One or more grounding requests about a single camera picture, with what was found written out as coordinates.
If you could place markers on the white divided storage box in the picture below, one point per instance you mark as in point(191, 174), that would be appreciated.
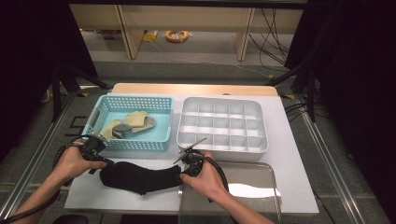
point(222, 124)

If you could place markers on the black sock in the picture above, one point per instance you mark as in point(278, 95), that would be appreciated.
point(140, 179)

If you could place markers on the yellow and black tape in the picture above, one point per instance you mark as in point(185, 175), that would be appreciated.
point(82, 94)
point(288, 96)

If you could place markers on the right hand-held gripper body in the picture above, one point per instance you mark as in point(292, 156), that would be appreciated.
point(193, 161)

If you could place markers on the beige wooden furniture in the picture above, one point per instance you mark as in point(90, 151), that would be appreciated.
point(186, 18)

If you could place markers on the person's left hand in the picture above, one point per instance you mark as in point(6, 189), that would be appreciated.
point(71, 165)

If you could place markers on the black curtain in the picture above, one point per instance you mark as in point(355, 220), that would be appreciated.
point(31, 46)
point(358, 93)

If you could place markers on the yellow sock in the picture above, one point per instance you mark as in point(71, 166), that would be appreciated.
point(135, 118)
point(107, 132)

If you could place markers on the person's right hand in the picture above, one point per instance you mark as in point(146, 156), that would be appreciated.
point(208, 183)

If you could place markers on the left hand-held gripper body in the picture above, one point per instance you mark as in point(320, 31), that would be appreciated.
point(93, 149)

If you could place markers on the black metal stand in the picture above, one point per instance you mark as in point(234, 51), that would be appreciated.
point(56, 93)
point(311, 93)

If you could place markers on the clear plastic lid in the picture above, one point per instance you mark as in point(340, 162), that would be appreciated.
point(249, 177)

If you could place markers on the yellow packet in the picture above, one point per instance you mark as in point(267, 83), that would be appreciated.
point(150, 36)

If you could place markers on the light blue perforated basket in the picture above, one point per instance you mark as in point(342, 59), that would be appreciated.
point(155, 133)

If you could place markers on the aluminium floor rail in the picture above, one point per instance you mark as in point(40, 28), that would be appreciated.
point(330, 161)
point(37, 152)

